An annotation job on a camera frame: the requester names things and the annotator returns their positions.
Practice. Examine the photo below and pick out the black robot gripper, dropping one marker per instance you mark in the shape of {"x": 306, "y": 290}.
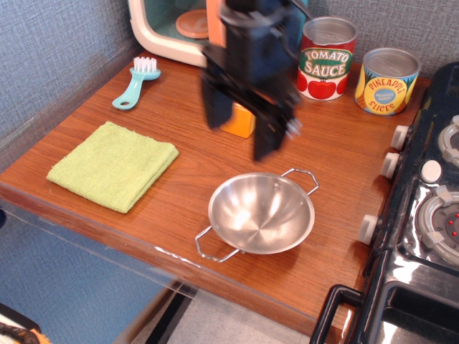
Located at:
{"x": 253, "y": 69}

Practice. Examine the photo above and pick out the stainless steel two-handled bowl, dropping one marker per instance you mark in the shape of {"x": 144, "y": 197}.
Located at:
{"x": 262, "y": 213}

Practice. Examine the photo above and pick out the green folded cloth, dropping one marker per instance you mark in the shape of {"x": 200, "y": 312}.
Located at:
{"x": 113, "y": 167}

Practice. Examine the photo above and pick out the orange toy cheese wedge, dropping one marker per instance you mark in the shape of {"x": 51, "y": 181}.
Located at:
{"x": 242, "y": 122}

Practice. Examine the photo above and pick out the orange plate inside microwave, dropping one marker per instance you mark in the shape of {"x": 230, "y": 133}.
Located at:
{"x": 193, "y": 24}

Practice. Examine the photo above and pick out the tomato sauce toy can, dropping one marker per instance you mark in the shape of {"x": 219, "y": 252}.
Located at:
{"x": 327, "y": 50}

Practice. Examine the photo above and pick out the teal toy dish brush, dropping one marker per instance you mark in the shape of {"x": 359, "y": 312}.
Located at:
{"x": 143, "y": 69}

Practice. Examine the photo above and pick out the teal toy microwave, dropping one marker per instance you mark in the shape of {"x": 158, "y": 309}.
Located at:
{"x": 153, "y": 24}

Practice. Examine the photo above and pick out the pineapple slices toy can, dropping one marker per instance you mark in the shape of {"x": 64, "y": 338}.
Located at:
{"x": 386, "y": 81}

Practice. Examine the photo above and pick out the white stove knob middle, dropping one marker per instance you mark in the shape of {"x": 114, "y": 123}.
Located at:
{"x": 389, "y": 165}

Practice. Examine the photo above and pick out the white stove knob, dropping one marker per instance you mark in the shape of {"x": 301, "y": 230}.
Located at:
{"x": 389, "y": 165}
{"x": 399, "y": 137}
{"x": 367, "y": 228}

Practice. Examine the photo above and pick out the white stove knob rear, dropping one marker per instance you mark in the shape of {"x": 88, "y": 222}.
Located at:
{"x": 399, "y": 137}

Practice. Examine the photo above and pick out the white stove knob front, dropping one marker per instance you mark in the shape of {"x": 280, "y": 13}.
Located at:
{"x": 367, "y": 228}

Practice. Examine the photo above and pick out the black toy stove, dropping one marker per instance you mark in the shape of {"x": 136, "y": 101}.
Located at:
{"x": 410, "y": 292}

